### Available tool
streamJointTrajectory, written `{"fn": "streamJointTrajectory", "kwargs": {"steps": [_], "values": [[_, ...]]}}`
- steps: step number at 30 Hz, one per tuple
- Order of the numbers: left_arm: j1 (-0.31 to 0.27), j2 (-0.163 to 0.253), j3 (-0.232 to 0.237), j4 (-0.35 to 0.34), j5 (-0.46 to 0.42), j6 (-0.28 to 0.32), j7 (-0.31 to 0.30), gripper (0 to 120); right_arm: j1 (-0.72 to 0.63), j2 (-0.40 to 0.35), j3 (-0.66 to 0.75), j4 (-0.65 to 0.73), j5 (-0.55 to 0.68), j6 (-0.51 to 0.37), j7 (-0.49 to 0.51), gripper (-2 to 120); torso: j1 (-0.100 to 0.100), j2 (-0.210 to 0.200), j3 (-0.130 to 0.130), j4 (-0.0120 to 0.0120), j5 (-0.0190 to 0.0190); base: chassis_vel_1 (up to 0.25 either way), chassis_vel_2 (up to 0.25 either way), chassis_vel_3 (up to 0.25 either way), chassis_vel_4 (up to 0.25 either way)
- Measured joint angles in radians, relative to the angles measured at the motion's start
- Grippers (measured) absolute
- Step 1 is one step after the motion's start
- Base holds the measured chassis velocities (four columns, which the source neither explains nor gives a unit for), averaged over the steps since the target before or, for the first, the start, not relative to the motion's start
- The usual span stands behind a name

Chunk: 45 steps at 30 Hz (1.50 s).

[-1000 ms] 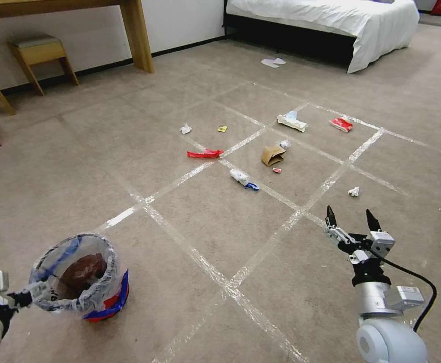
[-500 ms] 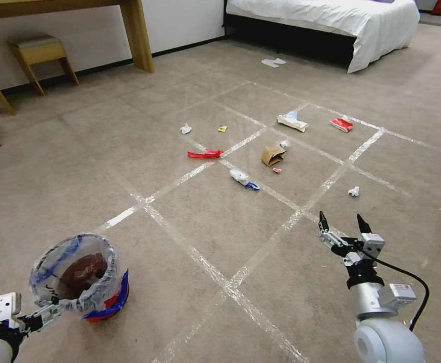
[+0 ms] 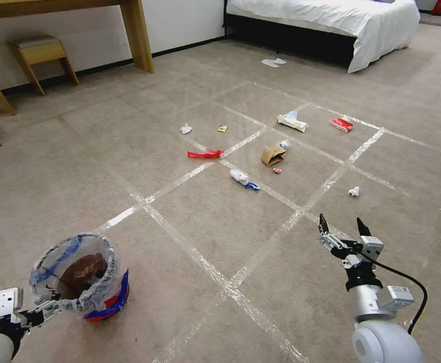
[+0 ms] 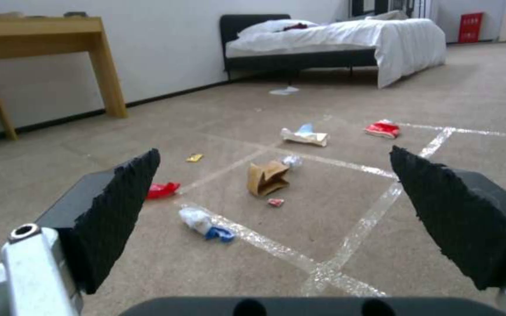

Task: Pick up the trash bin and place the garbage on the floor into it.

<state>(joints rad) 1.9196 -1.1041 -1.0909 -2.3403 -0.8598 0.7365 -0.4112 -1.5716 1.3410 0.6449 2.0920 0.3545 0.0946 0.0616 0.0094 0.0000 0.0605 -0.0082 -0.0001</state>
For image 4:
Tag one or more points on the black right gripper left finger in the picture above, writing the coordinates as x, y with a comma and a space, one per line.
103, 227

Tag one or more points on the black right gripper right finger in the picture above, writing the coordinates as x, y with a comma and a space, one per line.
455, 214

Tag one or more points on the red plastic wrapper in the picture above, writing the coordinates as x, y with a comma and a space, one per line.
163, 190

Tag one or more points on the white and blue crumpled bag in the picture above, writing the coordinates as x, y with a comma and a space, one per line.
202, 222

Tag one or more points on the large crumpled red wrapper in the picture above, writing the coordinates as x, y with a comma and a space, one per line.
382, 129

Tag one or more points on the small yellow candy wrapper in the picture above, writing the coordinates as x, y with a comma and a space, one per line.
194, 157

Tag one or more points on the crumpled brown paper bag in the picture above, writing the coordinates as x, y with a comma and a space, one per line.
265, 180

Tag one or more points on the beige snack wrapper with blue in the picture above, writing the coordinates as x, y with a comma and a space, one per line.
305, 135

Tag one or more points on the crumpled clear plastic wrapper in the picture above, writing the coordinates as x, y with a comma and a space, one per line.
292, 161

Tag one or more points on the small red white wrapper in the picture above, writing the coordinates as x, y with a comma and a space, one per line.
276, 202

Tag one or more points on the white duvet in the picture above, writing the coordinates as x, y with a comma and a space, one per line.
380, 46

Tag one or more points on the red cabinet box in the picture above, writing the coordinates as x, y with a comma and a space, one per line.
471, 27

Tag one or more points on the light wooden desk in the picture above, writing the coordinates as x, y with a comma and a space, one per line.
51, 39

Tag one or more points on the white tissue scrap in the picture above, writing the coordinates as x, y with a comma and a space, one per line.
283, 91

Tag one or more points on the dark red cloth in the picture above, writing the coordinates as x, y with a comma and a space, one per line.
293, 26

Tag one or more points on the white pillow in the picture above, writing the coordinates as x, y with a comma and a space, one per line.
270, 28

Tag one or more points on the dark grey bed frame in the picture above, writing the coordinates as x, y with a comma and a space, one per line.
253, 42

